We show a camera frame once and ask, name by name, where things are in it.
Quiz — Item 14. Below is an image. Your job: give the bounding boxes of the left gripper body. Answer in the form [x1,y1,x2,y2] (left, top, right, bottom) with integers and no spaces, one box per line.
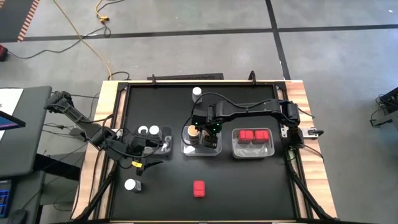
[123,136,150,156]

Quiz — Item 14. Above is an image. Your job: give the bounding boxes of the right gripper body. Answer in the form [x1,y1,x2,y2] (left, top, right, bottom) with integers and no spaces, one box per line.
[191,104,224,134]

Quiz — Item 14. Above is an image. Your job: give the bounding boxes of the red-lid paprika tin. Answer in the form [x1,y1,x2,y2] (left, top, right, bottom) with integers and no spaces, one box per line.
[254,129,271,144]
[238,129,254,144]
[193,180,206,198]

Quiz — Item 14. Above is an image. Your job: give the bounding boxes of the smoky dark transparent bin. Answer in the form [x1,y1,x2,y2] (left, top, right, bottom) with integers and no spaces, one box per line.
[133,126,173,156]

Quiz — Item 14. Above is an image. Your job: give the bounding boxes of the clear plastic bin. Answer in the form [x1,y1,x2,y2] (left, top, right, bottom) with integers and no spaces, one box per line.
[180,125,223,157]

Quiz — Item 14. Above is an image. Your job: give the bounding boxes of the white plastic bin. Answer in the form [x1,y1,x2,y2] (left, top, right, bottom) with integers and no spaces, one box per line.
[231,127,275,159]

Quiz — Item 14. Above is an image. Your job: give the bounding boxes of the grey desk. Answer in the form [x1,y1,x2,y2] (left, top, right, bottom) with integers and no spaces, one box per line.
[0,86,53,180]

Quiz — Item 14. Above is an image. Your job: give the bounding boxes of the tablet with lit screen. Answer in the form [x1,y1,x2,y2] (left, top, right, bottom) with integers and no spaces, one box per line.
[0,110,26,131]

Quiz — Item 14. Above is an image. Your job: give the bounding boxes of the white paper sheet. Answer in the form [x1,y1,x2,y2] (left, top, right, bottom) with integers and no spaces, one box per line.
[0,88,24,116]

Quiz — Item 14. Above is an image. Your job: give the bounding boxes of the black computer mouse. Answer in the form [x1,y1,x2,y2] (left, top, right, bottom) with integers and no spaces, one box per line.
[7,208,29,224]

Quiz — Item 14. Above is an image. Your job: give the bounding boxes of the backlit keyboard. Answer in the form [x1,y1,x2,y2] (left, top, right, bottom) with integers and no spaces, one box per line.
[0,180,13,218]

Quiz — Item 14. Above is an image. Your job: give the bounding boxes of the black mat orange stripes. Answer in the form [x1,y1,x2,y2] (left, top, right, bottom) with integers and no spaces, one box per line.
[0,0,41,43]

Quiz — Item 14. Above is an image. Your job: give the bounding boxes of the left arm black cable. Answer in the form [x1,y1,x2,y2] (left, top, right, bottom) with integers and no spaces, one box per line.
[104,126,164,160]

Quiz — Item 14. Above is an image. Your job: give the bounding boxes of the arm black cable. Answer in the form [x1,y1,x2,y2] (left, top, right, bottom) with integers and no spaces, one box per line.
[104,126,164,160]
[181,91,282,147]

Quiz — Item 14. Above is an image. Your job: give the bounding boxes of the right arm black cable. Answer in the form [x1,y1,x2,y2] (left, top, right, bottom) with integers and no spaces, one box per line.
[181,91,282,147]

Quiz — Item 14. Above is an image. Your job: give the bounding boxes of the black cable loop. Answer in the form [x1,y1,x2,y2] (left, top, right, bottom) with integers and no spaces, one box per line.
[107,71,131,82]

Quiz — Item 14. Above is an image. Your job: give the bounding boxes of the silver metal bracket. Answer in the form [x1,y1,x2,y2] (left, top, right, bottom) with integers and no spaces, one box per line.
[303,127,325,138]

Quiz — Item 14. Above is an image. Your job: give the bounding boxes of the long yellow extension cord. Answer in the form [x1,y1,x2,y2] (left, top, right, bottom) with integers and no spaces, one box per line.
[52,0,113,81]

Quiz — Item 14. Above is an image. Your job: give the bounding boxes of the black floor cable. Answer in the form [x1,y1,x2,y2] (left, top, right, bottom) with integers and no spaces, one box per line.
[6,18,112,60]

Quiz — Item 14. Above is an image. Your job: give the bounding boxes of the yellow cord with plug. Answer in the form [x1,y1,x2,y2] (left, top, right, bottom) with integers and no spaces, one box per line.
[94,0,110,23]

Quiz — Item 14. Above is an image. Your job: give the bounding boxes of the black equipment with cables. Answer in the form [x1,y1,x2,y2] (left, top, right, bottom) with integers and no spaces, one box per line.
[369,86,398,128]

